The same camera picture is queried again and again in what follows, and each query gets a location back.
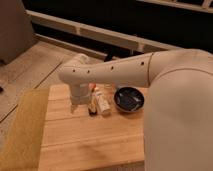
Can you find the dark ceramic bowl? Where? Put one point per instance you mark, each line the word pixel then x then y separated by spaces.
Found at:
pixel 129 99

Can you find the white plastic bottle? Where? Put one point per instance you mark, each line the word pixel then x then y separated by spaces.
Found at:
pixel 103 105

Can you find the grey cabinet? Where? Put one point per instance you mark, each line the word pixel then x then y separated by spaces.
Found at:
pixel 16 31

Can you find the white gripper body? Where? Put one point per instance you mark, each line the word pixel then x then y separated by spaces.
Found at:
pixel 80 94

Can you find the white shelf rail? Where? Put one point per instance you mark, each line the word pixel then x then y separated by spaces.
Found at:
pixel 99 34

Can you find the orange carrot toy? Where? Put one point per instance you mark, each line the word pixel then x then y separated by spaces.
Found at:
pixel 91 86

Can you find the yellow-green cloth mat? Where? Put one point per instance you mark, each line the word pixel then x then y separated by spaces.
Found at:
pixel 21 151

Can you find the white lidded cup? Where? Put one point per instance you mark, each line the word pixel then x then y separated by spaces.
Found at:
pixel 107 86

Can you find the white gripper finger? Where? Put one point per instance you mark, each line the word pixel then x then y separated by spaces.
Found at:
pixel 72 109

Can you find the black rectangular bar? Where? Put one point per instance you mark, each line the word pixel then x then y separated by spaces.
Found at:
pixel 92 110

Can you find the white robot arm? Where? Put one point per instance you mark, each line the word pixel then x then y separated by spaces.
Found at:
pixel 178 110

